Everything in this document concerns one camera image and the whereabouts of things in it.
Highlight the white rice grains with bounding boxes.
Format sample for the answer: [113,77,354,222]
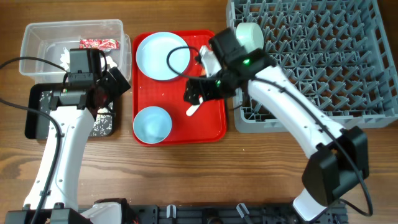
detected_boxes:
[35,91,114,140]

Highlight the black waste tray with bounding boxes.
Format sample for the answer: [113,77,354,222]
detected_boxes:
[25,83,116,139]

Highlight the red serving tray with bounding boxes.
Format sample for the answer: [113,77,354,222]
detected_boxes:
[132,29,228,146]

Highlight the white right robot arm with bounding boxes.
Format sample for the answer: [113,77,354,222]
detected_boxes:
[184,29,369,222]

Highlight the light blue small bowl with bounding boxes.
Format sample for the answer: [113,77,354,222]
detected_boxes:
[133,106,172,144]

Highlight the green bowl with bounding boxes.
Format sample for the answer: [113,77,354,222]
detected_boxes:
[236,22,264,53]

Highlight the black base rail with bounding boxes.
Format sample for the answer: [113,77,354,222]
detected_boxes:
[71,203,348,224]

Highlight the red snack wrapper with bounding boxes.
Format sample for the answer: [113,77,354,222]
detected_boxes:
[79,39,120,52]

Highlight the white plastic spoon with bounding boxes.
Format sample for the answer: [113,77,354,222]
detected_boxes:
[186,97,203,116]

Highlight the light blue plate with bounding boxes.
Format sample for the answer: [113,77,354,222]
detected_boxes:
[136,32,187,81]

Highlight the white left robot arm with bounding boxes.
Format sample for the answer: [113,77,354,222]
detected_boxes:
[6,49,131,223]

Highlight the grey dishwasher rack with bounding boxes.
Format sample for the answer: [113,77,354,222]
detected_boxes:
[226,0,397,129]

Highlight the crumpled white tissue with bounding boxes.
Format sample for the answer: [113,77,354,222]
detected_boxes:
[60,47,118,72]

